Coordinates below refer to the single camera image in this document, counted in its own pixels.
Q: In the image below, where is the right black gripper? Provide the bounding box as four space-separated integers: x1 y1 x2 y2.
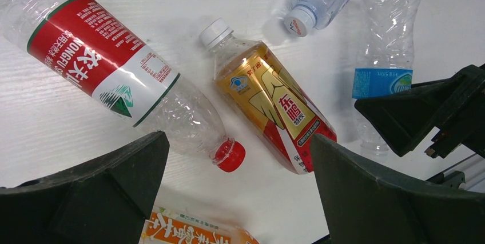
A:
355 65 484 158

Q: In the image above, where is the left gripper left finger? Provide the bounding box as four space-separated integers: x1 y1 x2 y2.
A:
1 131 170 243

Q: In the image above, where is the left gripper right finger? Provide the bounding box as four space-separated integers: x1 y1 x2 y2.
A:
310 134 484 243

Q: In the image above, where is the blue label clear bottle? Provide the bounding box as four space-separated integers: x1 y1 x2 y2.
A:
351 0 422 156

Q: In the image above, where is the orange tea bottle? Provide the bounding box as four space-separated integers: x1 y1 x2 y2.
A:
139 206 259 244

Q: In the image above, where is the gold red energy drink bottle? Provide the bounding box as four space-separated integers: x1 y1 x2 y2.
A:
200 18 337 175

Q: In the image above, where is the red Nongfu label bottle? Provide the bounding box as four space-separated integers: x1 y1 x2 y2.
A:
1 0 245 173

